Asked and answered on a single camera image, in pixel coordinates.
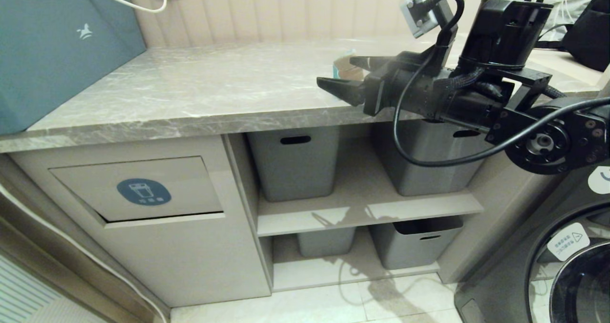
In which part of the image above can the black backpack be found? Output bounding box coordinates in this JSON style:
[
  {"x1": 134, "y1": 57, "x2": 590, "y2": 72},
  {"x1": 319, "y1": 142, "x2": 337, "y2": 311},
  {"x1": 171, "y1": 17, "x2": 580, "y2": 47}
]
[{"x1": 536, "y1": 0, "x2": 610, "y2": 73}]

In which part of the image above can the round glass washer door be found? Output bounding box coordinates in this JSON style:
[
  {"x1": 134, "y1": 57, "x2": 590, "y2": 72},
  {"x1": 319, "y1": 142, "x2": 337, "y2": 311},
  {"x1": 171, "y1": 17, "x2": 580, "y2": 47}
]
[{"x1": 524, "y1": 203, "x2": 610, "y2": 323}]

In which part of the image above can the small blue-edged cardboard scrap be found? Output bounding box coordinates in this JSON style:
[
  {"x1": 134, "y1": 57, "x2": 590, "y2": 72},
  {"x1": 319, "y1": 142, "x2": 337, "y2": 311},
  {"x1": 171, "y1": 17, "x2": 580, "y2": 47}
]
[{"x1": 333, "y1": 50, "x2": 365, "y2": 81}]

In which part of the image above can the teal box with horse logo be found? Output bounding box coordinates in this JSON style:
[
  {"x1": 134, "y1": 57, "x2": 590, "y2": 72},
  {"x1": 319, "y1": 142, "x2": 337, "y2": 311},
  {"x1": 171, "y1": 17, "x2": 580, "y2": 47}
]
[{"x1": 0, "y1": 0, "x2": 147, "y2": 135}]

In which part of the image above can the white washer panel label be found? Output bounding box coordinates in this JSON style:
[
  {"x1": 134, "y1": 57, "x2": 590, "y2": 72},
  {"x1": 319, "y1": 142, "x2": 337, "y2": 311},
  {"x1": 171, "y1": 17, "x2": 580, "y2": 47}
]
[{"x1": 587, "y1": 166, "x2": 610, "y2": 195}]

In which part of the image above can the white warning sticker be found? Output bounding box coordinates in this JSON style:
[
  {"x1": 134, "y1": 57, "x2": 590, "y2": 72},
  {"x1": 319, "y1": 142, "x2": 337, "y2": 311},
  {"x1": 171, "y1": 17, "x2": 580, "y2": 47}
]
[{"x1": 547, "y1": 222, "x2": 590, "y2": 262}]

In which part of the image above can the wide grey storage bin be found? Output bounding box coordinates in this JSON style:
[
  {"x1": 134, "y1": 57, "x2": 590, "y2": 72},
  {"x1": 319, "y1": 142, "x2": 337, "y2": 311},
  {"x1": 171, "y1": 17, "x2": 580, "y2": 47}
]
[
  {"x1": 371, "y1": 115, "x2": 494, "y2": 197},
  {"x1": 369, "y1": 216, "x2": 464, "y2": 270}
]

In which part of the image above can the blue round bin sticker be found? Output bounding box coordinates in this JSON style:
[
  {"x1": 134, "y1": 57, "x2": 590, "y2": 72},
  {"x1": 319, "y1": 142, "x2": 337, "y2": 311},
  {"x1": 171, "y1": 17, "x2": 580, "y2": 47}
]
[{"x1": 117, "y1": 178, "x2": 172, "y2": 206}]

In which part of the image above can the beige cabinet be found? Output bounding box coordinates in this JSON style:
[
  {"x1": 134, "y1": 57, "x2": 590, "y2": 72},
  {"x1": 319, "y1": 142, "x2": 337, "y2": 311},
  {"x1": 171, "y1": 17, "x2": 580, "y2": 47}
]
[{"x1": 0, "y1": 108, "x2": 587, "y2": 308}]

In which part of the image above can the thin white floor cable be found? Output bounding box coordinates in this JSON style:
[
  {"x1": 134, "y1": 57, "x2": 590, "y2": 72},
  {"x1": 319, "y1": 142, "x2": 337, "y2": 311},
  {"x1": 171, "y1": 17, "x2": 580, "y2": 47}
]
[{"x1": 0, "y1": 182, "x2": 168, "y2": 323}]

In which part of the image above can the dark grey washing machine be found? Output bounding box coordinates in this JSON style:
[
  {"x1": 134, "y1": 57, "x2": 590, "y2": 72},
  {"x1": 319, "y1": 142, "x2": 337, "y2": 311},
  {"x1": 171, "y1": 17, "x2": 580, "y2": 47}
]
[{"x1": 453, "y1": 161, "x2": 610, "y2": 323}]

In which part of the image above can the beige trash flap door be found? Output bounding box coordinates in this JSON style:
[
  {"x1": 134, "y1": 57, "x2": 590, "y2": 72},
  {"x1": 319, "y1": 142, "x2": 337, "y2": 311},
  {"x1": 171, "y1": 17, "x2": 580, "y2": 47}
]
[{"x1": 49, "y1": 156, "x2": 224, "y2": 222}]

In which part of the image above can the beige shelf board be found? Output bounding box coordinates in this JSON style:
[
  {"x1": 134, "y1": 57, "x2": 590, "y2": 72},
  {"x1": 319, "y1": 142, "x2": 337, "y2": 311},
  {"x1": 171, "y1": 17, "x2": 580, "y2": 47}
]
[{"x1": 256, "y1": 189, "x2": 484, "y2": 237}]

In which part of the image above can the narrow grey storage bin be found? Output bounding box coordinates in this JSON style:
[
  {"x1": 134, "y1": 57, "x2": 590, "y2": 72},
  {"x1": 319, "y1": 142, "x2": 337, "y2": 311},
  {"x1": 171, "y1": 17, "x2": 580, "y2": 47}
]
[
  {"x1": 246, "y1": 126, "x2": 340, "y2": 202},
  {"x1": 297, "y1": 227, "x2": 356, "y2": 258}
]

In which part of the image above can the right black camera cable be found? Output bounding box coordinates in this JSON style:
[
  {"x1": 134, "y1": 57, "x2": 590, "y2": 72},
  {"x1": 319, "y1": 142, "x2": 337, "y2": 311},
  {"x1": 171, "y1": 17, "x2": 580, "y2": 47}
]
[{"x1": 393, "y1": 0, "x2": 610, "y2": 167}]

